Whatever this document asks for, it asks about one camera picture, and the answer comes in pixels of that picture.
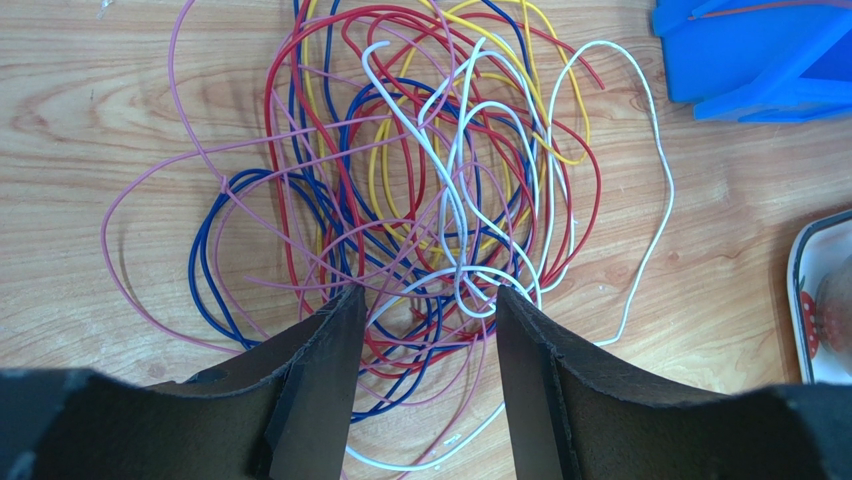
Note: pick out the blue plastic bin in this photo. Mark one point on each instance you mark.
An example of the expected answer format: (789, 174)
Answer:
(757, 61)

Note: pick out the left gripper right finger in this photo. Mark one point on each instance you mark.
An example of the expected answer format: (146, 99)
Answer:
(576, 411)

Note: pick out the strawberry print tray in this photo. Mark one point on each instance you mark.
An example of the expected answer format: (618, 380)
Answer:
(818, 283)

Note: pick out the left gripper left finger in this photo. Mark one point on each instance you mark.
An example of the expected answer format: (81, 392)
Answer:
(281, 410)

